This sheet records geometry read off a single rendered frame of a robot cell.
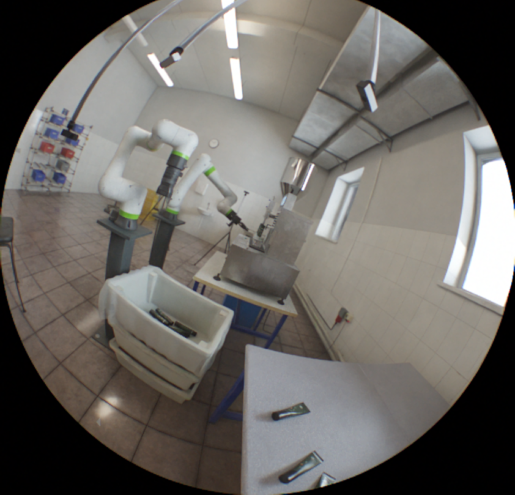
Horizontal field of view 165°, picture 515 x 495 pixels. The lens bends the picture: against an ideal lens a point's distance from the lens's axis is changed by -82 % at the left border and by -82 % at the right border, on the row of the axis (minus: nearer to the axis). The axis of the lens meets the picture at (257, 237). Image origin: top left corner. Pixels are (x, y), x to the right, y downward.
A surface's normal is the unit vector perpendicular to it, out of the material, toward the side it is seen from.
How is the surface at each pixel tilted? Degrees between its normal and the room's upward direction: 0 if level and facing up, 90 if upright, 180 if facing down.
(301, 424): 0
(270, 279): 90
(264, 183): 90
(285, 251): 90
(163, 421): 0
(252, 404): 0
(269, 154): 90
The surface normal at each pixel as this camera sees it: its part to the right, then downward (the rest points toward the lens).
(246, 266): 0.03, 0.13
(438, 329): -0.92, -0.39
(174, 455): 0.39, -0.91
